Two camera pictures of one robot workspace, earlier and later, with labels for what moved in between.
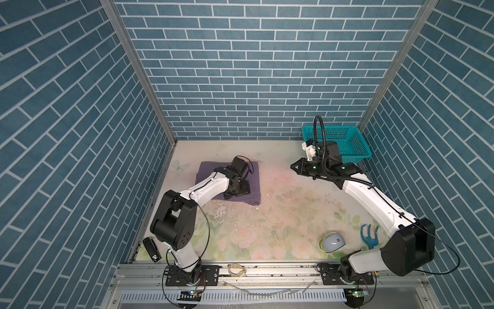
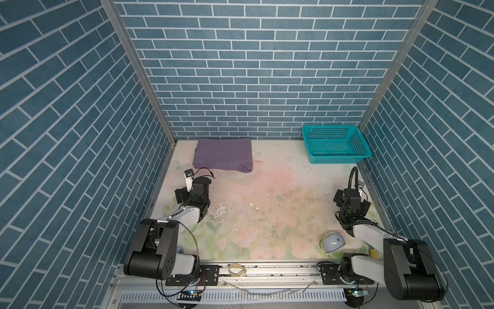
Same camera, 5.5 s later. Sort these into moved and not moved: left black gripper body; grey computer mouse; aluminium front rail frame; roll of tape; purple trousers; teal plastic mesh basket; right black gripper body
Moved: purple trousers; left black gripper body; right black gripper body
Not moved: aluminium front rail frame; teal plastic mesh basket; roll of tape; grey computer mouse
